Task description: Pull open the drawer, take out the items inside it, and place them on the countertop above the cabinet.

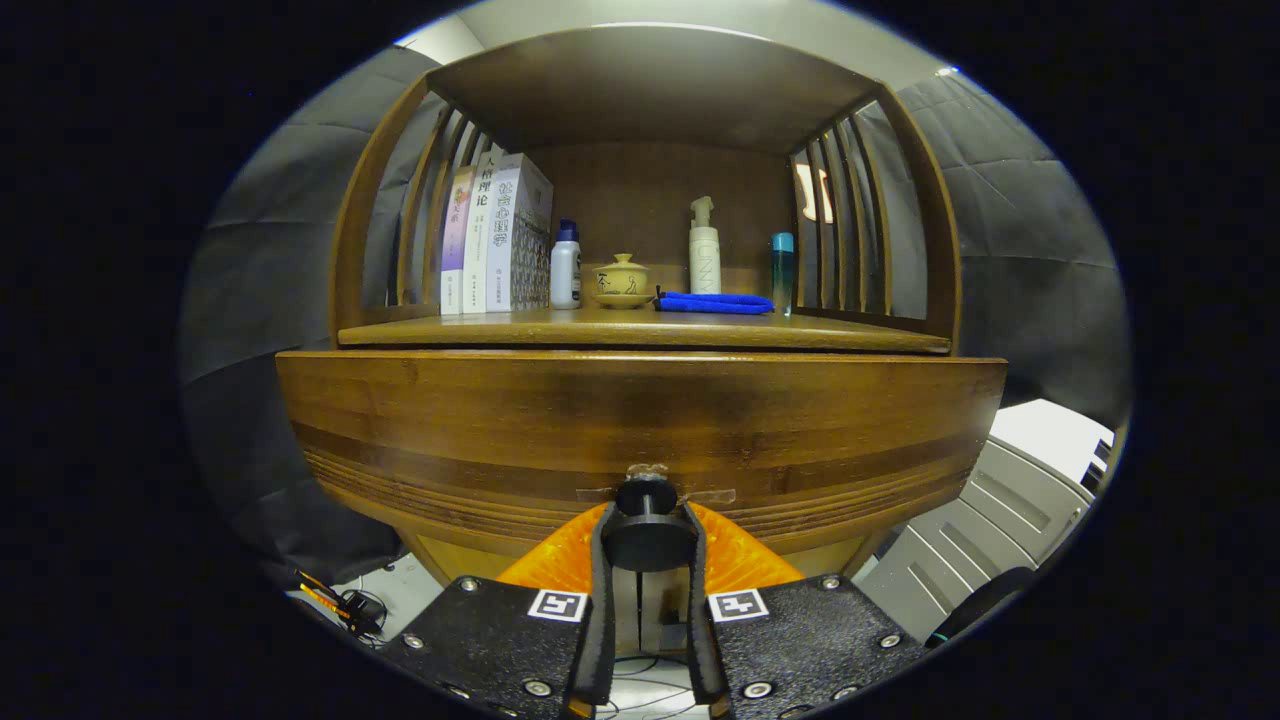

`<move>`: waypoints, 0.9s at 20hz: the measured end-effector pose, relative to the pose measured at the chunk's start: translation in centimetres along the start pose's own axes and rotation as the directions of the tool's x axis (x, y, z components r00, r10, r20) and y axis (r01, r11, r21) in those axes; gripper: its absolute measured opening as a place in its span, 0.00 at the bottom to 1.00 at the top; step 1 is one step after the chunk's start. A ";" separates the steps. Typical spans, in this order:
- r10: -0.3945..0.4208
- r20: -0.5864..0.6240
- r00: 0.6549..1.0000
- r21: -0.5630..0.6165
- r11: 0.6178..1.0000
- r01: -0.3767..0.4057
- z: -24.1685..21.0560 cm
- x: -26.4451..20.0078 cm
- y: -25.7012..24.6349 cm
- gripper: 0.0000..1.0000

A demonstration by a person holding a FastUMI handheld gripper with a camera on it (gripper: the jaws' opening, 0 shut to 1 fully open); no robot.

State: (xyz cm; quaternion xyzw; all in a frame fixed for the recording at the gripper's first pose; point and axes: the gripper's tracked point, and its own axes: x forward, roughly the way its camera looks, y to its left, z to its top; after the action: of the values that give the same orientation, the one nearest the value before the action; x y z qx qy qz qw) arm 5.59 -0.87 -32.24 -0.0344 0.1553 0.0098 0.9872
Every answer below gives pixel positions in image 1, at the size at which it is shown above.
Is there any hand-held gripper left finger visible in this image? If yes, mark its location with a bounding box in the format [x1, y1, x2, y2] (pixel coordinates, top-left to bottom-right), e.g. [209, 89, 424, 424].
[378, 502, 619, 720]

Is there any yellow lidded teacup with saucer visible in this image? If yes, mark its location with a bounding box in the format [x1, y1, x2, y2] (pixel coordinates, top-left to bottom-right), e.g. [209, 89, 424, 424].
[592, 253, 653, 310]

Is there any brown wooden drawer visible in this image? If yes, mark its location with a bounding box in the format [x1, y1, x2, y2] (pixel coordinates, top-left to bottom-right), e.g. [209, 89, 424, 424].
[275, 348, 1009, 559]

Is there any black orange tool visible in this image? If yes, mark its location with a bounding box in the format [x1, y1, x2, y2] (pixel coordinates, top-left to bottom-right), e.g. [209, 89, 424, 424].
[297, 570, 389, 641]

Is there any white bottle blue cap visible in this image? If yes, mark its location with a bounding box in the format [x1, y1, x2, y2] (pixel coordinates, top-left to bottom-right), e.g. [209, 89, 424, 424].
[550, 219, 583, 310]

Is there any white pump bottle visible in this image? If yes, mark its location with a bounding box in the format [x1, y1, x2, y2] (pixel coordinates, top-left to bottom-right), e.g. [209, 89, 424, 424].
[688, 196, 722, 296]

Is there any blue folded cloth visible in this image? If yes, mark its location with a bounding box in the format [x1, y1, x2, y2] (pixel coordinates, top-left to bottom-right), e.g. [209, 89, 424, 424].
[655, 288, 776, 316]

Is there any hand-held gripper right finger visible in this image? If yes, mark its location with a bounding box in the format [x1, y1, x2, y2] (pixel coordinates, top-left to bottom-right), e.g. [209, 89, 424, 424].
[683, 502, 927, 720]

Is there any wooden countertop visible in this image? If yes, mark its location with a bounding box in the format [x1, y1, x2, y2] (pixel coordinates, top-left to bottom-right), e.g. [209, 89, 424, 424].
[338, 305, 951, 356]

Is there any thick white patterned book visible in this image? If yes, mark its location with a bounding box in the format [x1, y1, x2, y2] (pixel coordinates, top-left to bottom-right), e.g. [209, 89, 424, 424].
[485, 153, 554, 313]

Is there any brown wooden cabinet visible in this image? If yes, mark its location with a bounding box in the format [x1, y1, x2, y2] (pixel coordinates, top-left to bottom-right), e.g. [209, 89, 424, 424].
[328, 25, 963, 661]

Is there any black drawer knob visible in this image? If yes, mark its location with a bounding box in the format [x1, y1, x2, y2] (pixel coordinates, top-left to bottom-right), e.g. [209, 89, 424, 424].
[600, 473, 699, 573]

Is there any teal clear bottle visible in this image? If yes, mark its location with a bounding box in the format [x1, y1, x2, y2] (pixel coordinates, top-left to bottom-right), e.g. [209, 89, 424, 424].
[770, 232, 796, 317]

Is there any pink purple book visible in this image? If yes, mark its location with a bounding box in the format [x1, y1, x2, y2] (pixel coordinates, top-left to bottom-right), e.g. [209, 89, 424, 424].
[441, 166, 477, 317]

